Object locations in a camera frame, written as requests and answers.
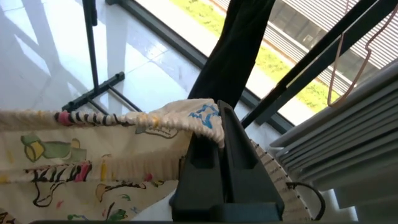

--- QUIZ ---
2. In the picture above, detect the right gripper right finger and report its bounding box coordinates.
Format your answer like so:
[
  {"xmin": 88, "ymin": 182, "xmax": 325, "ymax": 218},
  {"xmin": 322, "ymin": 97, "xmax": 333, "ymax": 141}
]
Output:
[{"xmin": 217, "ymin": 100, "xmax": 285, "ymax": 221}]

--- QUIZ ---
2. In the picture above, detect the window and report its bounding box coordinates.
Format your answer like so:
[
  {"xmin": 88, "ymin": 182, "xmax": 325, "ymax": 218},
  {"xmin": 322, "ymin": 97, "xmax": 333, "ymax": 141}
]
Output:
[{"xmin": 105, "ymin": 0, "xmax": 398, "ymax": 135}]

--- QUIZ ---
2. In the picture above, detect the cream printed garment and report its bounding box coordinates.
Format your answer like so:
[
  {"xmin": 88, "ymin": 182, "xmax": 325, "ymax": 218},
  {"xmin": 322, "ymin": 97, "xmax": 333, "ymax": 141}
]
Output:
[{"xmin": 0, "ymin": 98, "xmax": 225, "ymax": 222}]

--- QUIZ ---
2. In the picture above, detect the black garment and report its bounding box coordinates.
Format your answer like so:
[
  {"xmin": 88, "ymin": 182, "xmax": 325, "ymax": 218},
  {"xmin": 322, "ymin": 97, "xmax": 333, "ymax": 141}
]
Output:
[{"xmin": 188, "ymin": 0, "xmax": 276, "ymax": 108}]

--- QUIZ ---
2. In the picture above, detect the black clothes rack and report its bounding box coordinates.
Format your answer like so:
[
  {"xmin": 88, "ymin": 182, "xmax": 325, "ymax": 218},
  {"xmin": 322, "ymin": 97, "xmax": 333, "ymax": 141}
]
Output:
[{"xmin": 62, "ymin": 0, "xmax": 398, "ymax": 129}]

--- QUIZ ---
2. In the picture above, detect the white laundry basket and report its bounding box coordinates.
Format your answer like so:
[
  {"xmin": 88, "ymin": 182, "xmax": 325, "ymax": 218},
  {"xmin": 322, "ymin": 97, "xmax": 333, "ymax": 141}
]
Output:
[{"xmin": 250, "ymin": 139, "xmax": 326, "ymax": 222}]

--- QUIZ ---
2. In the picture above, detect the pink clothes hanger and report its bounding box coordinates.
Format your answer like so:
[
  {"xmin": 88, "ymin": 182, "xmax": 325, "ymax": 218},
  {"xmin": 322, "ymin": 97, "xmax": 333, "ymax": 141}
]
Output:
[{"xmin": 326, "ymin": 0, "xmax": 398, "ymax": 108}]

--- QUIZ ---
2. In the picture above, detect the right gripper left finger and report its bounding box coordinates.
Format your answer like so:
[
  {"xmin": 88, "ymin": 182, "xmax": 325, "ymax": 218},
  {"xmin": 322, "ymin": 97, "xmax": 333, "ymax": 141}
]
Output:
[{"xmin": 170, "ymin": 133, "xmax": 225, "ymax": 222}]

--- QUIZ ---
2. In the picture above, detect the grey curtain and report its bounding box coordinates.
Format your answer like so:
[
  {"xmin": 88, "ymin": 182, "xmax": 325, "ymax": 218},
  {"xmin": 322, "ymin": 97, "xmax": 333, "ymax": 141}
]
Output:
[{"xmin": 269, "ymin": 60, "xmax": 398, "ymax": 222}]

